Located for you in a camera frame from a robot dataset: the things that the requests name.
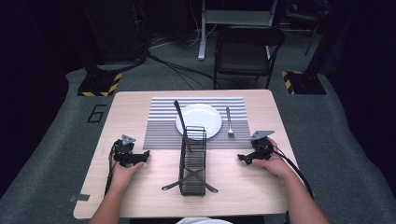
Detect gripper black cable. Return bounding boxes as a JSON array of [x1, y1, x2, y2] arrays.
[[273, 145, 315, 199], [104, 139, 122, 196]]

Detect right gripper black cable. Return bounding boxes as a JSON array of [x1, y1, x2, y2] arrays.
[[273, 145, 315, 199]]

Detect black wire cutlery rack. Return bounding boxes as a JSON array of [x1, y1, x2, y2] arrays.
[[161, 125, 219, 198]]

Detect black floor cables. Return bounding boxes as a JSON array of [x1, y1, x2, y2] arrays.
[[147, 49, 241, 91]]

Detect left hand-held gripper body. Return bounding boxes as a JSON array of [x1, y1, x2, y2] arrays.
[[111, 133, 140, 168]]

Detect person's left hand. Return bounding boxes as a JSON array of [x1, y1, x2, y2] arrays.
[[110, 161, 146, 191]]

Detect black knife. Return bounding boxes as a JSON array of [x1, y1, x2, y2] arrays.
[[173, 99, 193, 153]]

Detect dark cabinet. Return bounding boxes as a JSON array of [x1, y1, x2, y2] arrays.
[[81, 0, 148, 66]]

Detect silver fork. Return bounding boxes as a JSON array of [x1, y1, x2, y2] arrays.
[[225, 105, 235, 138]]

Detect white metal desk frame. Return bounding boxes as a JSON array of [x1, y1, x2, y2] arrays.
[[197, 0, 278, 62]]

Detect dark metal stand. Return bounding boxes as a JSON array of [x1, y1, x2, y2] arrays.
[[284, 0, 332, 58]]

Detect hazard-striped black stand base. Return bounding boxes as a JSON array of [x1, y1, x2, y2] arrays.
[[281, 70, 328, 96], [77, 71, 123, 98]]

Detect black folding chair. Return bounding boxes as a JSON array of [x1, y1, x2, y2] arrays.
[[213, 25, 286, 91]]

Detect white round plate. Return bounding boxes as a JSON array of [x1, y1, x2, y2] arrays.
[[175, 103, 223, 141]]

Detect grey striped placemat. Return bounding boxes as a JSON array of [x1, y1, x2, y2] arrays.
[[142, 96, 252, 150]]

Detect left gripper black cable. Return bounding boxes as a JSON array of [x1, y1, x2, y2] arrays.
[[104, 139, 122, 196]]

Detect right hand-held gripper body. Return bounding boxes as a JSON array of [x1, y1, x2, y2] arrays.
[[249, 130, 276, 161]]

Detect grey tape strip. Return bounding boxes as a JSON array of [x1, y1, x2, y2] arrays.
[[69, 193, 92, 203]]

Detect person's right hand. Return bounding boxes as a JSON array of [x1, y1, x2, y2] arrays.
[[251, 137, 296, 181]]

